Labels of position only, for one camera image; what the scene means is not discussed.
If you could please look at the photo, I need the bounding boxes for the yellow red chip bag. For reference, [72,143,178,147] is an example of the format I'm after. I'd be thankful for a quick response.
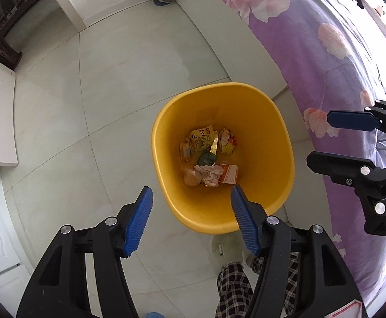
[218,128,237,155]

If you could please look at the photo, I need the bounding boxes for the white orange medicine box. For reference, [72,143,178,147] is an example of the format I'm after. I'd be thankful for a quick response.
[218,164,239,185]

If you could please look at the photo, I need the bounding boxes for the yellow trash bin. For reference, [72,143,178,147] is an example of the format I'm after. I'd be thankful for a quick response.
[151,83,294,235]

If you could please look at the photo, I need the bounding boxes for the yellow-green snack bag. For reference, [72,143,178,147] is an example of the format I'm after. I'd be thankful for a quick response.
[179,124,214,162]

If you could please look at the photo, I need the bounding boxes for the green plastic wrapper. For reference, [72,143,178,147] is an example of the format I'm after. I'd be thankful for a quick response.
[197,150,217,167]

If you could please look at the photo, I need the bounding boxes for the plaid pajama leg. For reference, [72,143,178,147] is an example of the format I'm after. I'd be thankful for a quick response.
[215,253,299,317]

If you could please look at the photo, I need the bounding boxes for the grey paper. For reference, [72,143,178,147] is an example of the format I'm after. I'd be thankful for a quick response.
[194,164,224,187]

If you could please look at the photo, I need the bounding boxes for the purple floral bed sheet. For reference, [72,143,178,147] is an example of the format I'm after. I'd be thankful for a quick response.
[220,0,386,314]

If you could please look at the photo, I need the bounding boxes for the long yellow box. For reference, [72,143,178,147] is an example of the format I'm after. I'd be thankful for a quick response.
[209,131,219,155]

